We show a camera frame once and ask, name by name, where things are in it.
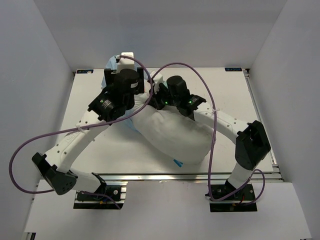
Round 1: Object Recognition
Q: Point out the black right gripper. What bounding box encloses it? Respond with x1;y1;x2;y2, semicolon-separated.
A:
146;83;180;112

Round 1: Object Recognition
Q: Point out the blue green satin pillowcase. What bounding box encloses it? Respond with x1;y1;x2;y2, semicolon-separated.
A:
95;52;150;130

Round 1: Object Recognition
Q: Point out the white pillow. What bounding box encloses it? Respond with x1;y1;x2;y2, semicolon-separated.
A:
128;105;213;165

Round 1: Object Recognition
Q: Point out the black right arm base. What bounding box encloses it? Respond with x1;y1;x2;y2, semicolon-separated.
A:
204;182;258;213

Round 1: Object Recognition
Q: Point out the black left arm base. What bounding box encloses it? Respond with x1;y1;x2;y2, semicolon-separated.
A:
73;183;127;210

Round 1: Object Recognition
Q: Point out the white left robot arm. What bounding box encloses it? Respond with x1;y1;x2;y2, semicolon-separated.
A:
32;67;145;200

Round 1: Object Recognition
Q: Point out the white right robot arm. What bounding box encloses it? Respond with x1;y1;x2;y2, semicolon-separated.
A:
152;75;271;200

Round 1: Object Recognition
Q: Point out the dark label sticker left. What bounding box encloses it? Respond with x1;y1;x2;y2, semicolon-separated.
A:
76;69;94;74

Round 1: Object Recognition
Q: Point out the dark label sticker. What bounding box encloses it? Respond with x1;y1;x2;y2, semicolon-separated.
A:
76;69;94;74
224;67;243;72

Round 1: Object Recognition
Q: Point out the dark label sticker right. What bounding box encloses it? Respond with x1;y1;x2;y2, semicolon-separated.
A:
224;67;243;72

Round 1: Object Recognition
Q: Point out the white foreground board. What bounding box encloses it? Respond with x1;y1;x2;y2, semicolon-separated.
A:
25;181;311;240

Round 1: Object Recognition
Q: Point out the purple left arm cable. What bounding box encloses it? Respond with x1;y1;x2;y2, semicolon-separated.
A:
8;55;155;210

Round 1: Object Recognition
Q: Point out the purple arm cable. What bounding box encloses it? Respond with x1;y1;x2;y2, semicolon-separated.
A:
8;55;155;210
149;62;266;202

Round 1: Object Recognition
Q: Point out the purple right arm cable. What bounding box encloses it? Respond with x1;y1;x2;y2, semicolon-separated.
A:
149;62;266;202

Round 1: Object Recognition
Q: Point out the aluminium table frame rail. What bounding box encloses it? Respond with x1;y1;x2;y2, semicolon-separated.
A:
243;68;285;182

